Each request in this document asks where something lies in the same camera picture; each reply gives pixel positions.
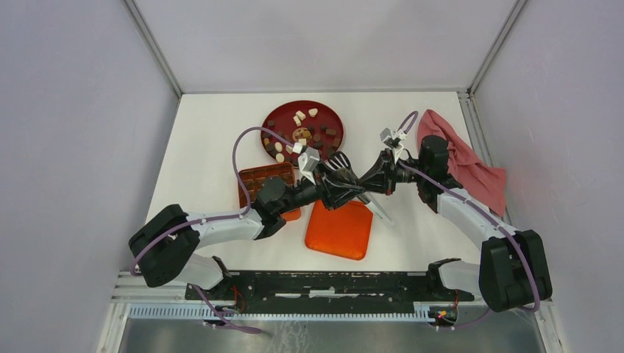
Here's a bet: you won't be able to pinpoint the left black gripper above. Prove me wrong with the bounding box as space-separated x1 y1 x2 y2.
277 158 366 215

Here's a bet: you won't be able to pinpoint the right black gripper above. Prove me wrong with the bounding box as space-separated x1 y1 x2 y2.
359 149 428 196

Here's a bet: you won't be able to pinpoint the metal tongs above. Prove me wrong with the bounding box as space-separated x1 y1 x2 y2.
350 191 394 228

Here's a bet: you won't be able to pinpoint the orange chocolate box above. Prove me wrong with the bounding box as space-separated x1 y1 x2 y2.
238 162 302 222

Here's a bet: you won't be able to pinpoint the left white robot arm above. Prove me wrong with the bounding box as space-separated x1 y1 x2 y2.
129 162 370 300

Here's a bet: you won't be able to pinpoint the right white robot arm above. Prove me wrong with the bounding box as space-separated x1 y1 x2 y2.
359 129 553 313

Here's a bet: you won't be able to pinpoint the orange box lid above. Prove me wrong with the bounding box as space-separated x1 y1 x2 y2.
305 201 373 260

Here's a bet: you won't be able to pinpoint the round red tray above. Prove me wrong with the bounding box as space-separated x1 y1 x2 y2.
262 100 344 160

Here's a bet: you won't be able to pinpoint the pink cloth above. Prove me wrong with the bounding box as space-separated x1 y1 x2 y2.
416 110 507 217

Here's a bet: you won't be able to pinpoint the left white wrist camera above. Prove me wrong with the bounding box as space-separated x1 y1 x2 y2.
292 143 320 185

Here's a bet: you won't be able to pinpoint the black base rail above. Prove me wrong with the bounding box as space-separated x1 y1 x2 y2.
205 270 475 314

